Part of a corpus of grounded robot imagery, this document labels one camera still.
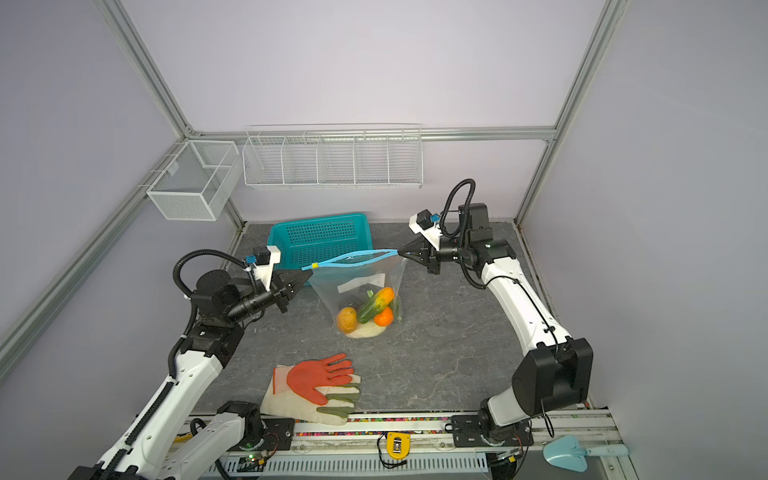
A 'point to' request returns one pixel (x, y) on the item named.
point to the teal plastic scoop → (566, 451)
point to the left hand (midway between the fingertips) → (310, 275)
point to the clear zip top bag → (344, 280)
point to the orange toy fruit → (347, 319)
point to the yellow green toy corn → (377, 302)
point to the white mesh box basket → (198, 182)
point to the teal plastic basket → (303, 243)
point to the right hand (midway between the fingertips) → (402, 253)
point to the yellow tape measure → (398, 445)
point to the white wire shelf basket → (340, 158)
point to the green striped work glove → (340, 403)
